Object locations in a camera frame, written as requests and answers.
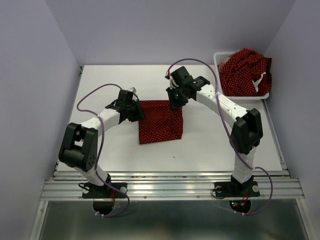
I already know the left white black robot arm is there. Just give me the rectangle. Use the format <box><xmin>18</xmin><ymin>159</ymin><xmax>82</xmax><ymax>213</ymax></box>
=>
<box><xmin>58</xmin><ymin>87</ymin><xmax>145</xmax><ymax>199</ymax></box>

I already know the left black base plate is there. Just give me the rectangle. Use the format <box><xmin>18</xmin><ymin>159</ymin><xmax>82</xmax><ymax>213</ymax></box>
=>
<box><xmin>78</xmin><ymin>182</ymin><xmax>126</xmax><ymax>199</ymax></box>

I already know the aluminium rail frame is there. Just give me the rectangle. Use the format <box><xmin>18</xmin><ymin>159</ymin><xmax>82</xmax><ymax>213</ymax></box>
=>
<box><xmin>29</xmin><ymin>144</ymin><xmax>316</xmax><ymax>240</ymax></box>

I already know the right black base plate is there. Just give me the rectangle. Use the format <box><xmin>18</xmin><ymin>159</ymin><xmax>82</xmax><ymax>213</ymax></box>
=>
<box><xmin>213</xmin><ymin>181</ymin><xmax>261</xmax><ymax>199</ymax></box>

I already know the red polka dot skirt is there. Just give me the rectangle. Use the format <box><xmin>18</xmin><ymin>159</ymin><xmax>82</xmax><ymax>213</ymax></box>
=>
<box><xmin>138</xmin><ymin>100</ymin><xmax>184</xmax><ymax>145</ymax></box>
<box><xmin>218</xmin><ymin>48</ymin><xmax>273</xmax><ymax>97</ymax></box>

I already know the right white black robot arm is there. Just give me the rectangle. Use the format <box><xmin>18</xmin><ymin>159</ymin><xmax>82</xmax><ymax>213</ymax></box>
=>
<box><xmin>165</xmin><ymin>66</ymin><xmax>263</xmax><ymax>199</ymax></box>

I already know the white plastic basket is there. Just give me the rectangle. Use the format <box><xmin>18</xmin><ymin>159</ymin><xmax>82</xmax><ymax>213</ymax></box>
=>
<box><xmin>212</xmin><ymin>50</ymin><xmax>271</xmax><ymax>101</ymax></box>

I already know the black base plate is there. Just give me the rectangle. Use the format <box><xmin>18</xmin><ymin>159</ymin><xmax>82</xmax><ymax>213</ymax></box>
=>
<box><xmin>78</xmin><ymin>182</ymin><xmax>126</xmax><ymax>199</ymax></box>
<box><xmin>213</xmin><ymin>181</ymin><xmax>261</xmax><ymax>199</ymax></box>

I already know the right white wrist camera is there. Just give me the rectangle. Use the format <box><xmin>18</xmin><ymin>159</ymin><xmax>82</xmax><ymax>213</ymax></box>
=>
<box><xmin>164</xmin><ymin>70</ymin><xmax>179</xmax><ymax>89</ymax></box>

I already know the red white plaid skirt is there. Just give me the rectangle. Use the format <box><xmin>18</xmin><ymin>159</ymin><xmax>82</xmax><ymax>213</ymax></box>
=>
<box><xmin>213</xmin><ymin>47</ymin><xmax>253</xmax><ymax>73</ymax></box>

